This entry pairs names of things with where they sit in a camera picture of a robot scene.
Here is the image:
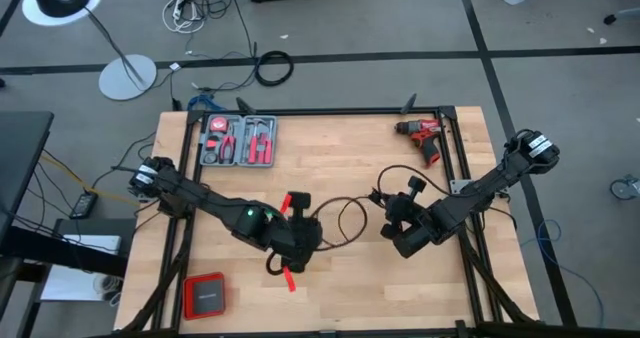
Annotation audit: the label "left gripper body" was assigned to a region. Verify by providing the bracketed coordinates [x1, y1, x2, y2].
[267, 215, 301, 269]

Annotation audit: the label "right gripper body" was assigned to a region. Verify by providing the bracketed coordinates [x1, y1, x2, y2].
[392, 199, 445, 261]

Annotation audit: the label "thin black cord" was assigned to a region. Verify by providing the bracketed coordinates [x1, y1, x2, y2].
[308, 193, 381, 253]

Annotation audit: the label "grey tool kit case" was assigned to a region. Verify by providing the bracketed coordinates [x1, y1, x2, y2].
[199, 114, 279, 168]

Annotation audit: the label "red square bin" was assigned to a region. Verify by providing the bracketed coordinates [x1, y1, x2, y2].
[182, 271, 226, 321]

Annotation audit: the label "black power adapter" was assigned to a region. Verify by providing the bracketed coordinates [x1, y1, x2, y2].
[69, 190, 100, 220]

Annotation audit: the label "grey caster wheel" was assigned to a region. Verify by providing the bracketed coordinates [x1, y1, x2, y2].
[609, 175, 640, 202]

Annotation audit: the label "black floor lamp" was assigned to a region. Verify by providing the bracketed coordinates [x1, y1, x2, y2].
[22, 0, 159, 102]

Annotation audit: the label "white storage box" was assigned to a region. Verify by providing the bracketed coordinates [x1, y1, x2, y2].
[40, 233, 124, 303]

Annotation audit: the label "white power strip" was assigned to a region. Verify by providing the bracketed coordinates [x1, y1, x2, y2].
[162, 0, 206, 34]

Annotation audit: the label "office chair base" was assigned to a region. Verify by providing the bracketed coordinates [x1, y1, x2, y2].
[603, 0, 640, 27]

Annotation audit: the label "black desk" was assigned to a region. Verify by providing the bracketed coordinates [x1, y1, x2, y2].
[0, 110, 55, 239]

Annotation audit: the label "red-handled screwdriver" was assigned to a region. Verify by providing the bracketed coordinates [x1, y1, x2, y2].
[263, 120, 275, 165]

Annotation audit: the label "red cordless drill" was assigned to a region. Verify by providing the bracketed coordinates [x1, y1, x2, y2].
[394, 118, 444, 170]

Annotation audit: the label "red-handled pliers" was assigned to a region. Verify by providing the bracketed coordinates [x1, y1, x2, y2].
[218, 134, 238, 165]

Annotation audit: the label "black aluminium rig frame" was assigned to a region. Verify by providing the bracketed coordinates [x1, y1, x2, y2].
[114, 105, 541, 338]

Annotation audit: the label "long blue floor cable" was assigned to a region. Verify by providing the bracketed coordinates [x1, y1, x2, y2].
[519, 219, 606, 329]

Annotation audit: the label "coiled black floor cable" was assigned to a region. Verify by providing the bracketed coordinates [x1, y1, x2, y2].
[254, 50, 295, 88]

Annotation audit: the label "blue cable bundle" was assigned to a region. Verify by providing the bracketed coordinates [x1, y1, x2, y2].
[187, 93, 226, 112]

